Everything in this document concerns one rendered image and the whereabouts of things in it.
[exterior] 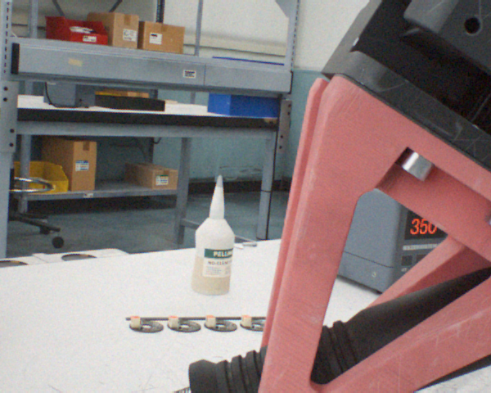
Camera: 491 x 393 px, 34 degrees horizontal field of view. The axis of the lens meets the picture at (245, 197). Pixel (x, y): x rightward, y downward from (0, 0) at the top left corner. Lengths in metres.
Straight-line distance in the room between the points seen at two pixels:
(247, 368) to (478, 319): 0.05
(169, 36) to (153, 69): 2.22
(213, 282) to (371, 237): 0.15
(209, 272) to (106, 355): 0.17
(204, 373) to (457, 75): 0.09
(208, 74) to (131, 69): 0.37
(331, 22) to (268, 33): 0.50
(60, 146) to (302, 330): 4.84
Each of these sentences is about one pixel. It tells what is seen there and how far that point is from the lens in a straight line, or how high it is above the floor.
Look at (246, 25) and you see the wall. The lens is 6.22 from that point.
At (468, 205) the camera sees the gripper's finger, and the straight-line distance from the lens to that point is 0.17.
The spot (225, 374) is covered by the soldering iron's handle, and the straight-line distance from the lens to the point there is 0.19.
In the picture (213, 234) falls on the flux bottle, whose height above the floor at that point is 0.80.
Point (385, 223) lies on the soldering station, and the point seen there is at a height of 0.82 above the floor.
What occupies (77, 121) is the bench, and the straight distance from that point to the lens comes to 2.94.
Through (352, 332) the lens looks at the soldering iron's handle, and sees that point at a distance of 0.19.
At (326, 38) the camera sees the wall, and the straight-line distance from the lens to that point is 6.38.
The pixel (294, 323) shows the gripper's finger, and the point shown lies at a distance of 0.17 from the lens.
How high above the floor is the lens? 0.94
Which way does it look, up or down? 9 degrees down
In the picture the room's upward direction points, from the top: 5 degrees clockwise
